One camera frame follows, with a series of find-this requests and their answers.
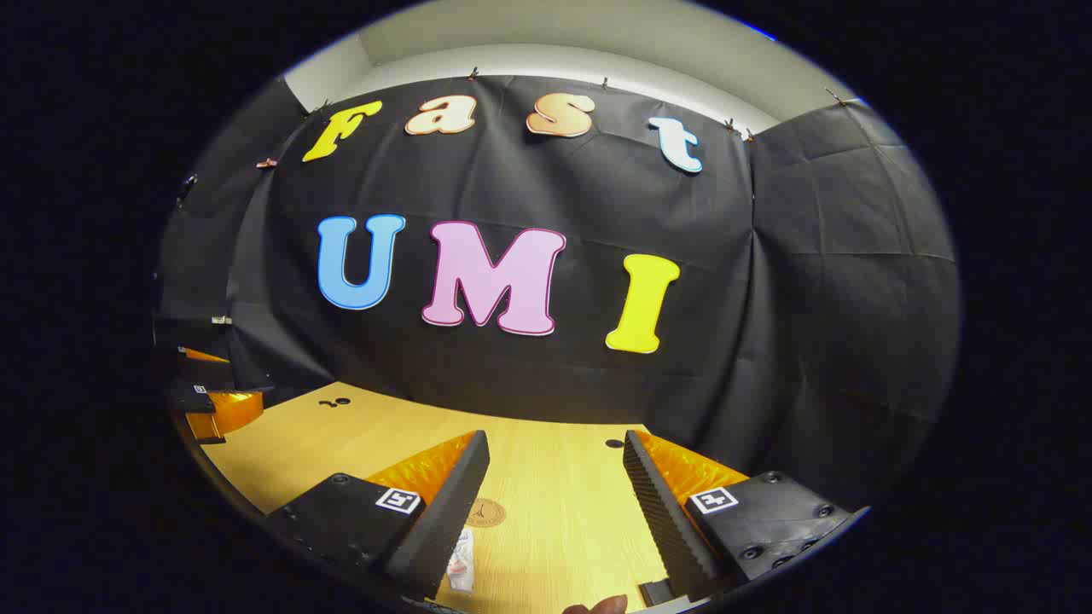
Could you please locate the wooden desktop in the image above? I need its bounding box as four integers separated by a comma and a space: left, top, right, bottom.
200, 381, 675, 614

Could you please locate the black backdrop cloth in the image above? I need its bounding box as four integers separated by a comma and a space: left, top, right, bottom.
154, 75, 963, 513

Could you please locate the white toothpaste tube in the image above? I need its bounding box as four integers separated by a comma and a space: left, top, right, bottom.
446, 529, 475, 593

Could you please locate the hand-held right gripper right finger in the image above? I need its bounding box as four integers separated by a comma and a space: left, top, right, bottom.
623, 429, 856, 608

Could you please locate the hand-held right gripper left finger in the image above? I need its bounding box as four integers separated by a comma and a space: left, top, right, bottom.
266, 429, 491, 602

